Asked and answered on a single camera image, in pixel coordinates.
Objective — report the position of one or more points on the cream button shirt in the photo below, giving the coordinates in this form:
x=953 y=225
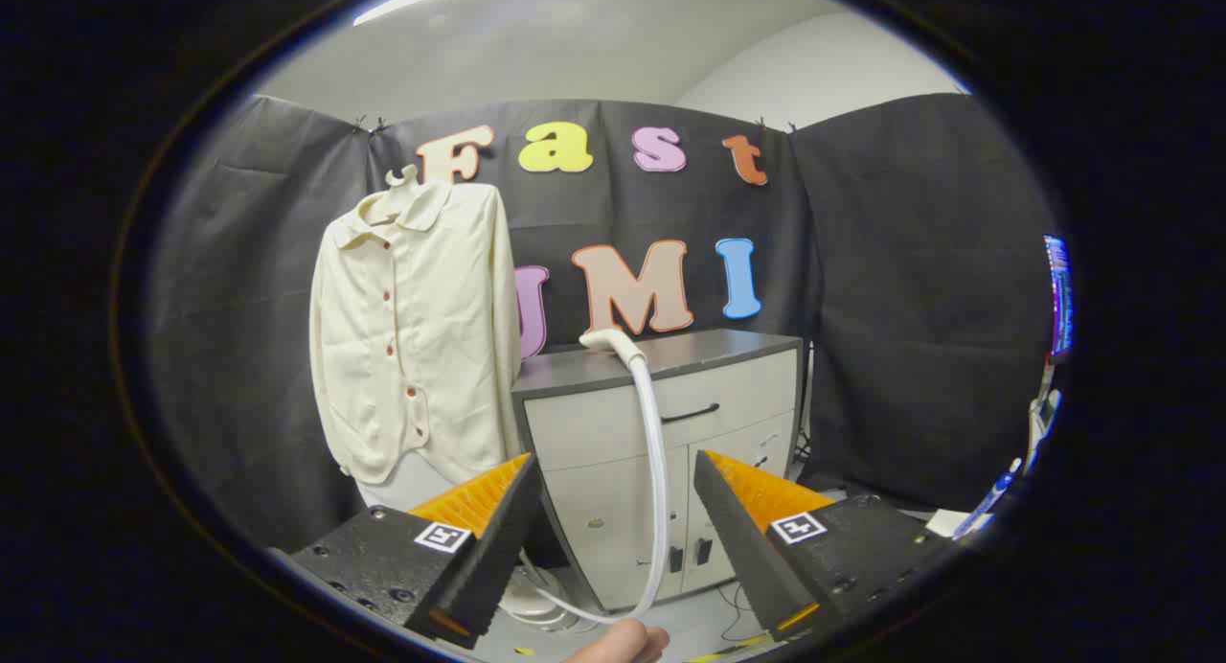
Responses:
x=431 y=337

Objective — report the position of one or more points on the white garment steamer nozzle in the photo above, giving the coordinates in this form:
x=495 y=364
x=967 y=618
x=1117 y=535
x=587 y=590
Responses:
x=608 y=339

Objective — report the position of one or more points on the white box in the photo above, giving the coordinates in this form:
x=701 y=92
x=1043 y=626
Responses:
x=948 y=522

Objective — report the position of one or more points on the lit monitor screen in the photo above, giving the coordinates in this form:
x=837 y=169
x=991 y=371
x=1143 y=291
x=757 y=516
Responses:
x=1058 y=299

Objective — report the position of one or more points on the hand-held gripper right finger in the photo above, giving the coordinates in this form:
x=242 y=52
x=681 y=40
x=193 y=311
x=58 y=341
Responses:
x=742 y=548

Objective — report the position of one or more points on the white garment steamer base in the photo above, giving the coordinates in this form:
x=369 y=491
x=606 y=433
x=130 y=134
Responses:
x=532 y=601

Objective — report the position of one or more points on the blue and white stick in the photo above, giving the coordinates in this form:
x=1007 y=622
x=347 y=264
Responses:
x=991 y=495

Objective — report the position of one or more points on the white plastic part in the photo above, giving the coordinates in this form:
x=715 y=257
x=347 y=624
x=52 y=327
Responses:
x=1042 y=419

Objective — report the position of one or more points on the grey cabinet with dark top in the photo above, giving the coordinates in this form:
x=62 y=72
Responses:
x=594 y=423

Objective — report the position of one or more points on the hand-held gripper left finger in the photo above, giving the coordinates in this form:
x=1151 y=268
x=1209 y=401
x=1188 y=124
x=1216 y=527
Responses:
x=498 y=558

